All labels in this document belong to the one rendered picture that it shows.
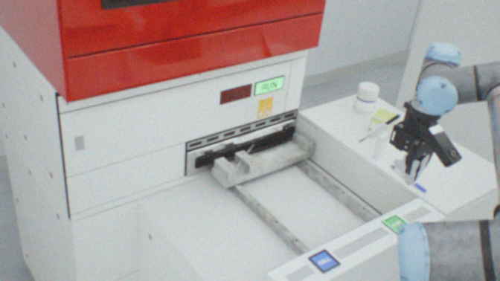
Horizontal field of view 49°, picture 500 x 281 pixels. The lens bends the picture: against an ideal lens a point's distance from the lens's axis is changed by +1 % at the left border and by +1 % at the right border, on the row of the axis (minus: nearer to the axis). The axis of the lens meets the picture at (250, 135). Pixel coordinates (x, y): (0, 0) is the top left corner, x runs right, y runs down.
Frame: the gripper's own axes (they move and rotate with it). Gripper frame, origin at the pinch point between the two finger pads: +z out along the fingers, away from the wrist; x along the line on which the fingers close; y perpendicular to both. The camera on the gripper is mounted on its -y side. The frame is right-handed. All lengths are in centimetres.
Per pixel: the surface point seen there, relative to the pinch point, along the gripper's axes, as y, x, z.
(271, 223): 27.6, 18.9, 26.3
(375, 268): -3.9, 11.3, 20.4
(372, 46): 207, -237, 88
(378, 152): 23.5, -17.1, 10.9
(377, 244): -1.7, 9.9, 14.6
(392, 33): 207, -259, 81
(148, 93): 59, 42, -7
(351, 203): 22.0, -8.1, 25.9
